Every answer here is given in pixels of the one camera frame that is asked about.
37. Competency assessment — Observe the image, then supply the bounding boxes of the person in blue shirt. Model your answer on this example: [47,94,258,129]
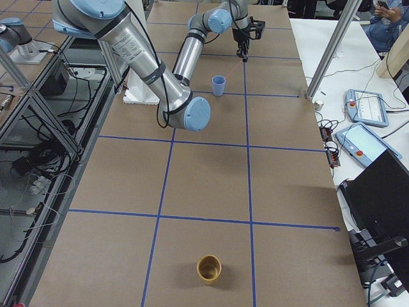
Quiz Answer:
[364,0,408,53]

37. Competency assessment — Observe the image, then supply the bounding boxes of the near blue teach pendant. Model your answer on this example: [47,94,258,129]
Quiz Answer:
[336,122,402,167]

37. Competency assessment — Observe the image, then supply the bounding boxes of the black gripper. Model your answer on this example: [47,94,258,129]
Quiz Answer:
[232,28,249,62]

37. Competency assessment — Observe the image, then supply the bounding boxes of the small metal cylinder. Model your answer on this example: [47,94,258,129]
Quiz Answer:
[314,100,324,111]

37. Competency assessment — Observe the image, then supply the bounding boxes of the far blue teach pendant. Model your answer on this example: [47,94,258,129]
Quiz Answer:
[345,89,389,127]

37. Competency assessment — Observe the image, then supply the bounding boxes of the pink chopstick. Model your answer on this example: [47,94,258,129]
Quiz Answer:
[224,61,243,79]

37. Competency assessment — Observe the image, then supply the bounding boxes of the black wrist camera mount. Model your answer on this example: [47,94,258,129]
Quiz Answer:
[246,16,265,40]

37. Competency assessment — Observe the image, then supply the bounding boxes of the blue teach pendant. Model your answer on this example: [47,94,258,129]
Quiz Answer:
[345,89,389,127]
[336,122,402,167]

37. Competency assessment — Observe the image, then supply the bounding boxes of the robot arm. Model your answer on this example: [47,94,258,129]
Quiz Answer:
[1,17,48,65]
[52,1,249,131]

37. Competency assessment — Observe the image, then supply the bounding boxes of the black monitor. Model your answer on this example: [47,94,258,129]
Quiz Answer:
[341,150,408,288]

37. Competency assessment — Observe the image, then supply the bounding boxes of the white camera mast pedestal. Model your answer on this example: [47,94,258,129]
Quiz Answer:
[123,69,160,105]

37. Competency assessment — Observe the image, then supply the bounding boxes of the blue plastic cup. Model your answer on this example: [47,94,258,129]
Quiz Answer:
[212,75,226,97]

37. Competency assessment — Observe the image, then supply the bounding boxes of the aluminium frame post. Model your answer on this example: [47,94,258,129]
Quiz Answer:
[304,0,362,102]

